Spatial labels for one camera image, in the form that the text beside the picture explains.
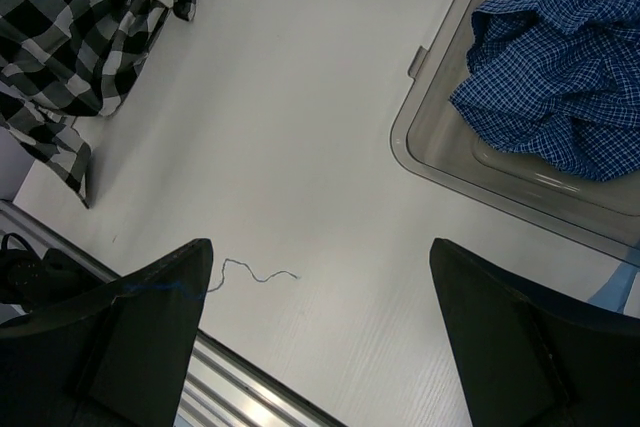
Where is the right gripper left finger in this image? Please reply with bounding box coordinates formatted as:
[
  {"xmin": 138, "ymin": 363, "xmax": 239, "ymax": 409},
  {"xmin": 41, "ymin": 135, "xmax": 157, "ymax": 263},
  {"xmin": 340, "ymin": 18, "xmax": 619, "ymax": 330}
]
[{"xmin": 1, "ymin": 239, "xmax": 213, "ymax": 426}]

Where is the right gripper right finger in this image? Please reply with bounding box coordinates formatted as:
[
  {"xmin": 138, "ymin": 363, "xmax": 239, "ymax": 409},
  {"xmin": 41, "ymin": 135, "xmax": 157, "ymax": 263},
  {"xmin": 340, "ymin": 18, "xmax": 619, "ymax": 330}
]
[{"xmin": 429, "ymin": 238, "xmax": 639, "ymax": 426}]

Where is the blue checked shirt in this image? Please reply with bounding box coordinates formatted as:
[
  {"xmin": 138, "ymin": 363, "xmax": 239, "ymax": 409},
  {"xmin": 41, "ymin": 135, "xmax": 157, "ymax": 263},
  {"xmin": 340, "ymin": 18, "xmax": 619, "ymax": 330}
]
[{"xmin": 450, "ymin": 0, "xmax": 639, "ymax": 182}]

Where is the black white plaid shirt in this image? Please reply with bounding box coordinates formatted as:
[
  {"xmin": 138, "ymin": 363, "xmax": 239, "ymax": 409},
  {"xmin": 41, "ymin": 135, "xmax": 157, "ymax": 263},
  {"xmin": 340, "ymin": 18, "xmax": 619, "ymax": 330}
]
[{"xmin": 1, "ymin": 0, "xmax": 196, "ymax": 198}]

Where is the light blue shirt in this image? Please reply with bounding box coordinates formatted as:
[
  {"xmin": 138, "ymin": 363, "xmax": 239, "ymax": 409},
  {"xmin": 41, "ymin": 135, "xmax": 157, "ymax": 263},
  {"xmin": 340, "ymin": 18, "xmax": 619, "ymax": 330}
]
[{"xmin": 587, "ymin": 263, "xmax": 639, "ymax": 314}]

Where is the loose blue thread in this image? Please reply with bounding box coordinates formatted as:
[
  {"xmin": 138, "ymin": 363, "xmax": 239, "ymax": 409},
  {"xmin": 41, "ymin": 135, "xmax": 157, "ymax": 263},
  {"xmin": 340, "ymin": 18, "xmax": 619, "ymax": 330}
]
[{"xmin": 122, "ymin": 257, "xmax": 300, "ymax": 298}]

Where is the clear plastic bin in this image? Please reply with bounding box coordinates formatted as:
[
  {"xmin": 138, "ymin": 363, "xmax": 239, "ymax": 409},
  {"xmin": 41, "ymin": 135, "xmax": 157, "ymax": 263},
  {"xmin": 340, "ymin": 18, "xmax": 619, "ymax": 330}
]
[{"xmin": 388, "ymin": 0, "xmax": 640, "ymax": 261}]

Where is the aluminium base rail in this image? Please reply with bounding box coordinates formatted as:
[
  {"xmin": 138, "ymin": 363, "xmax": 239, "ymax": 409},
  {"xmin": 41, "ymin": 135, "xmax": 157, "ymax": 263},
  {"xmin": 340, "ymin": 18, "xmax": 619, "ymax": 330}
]
[{"xmin": 1, "ymin": 202, "xmax": 336, "ymax": 426}]

